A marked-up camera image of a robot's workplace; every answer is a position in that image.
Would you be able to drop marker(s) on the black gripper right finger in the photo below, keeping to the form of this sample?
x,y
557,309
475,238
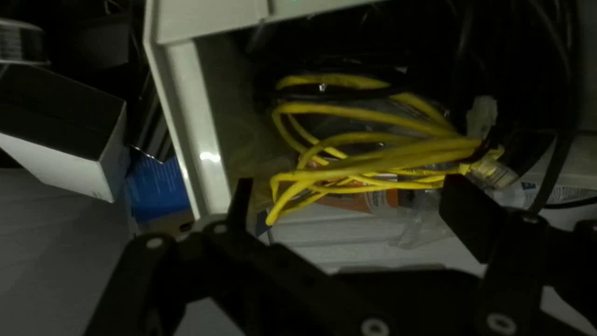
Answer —
x,y
529,254

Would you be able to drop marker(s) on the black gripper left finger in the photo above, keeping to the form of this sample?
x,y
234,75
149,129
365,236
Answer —
x,y
156,273

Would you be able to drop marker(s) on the black and white small box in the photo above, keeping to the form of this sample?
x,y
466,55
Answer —
x,y
63,169

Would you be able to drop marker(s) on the blue silver battery pack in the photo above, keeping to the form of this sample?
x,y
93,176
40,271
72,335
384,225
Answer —
x,y
156,189

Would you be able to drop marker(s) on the gray bin with orange items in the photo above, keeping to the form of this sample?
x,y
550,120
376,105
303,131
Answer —
x,y
180,75

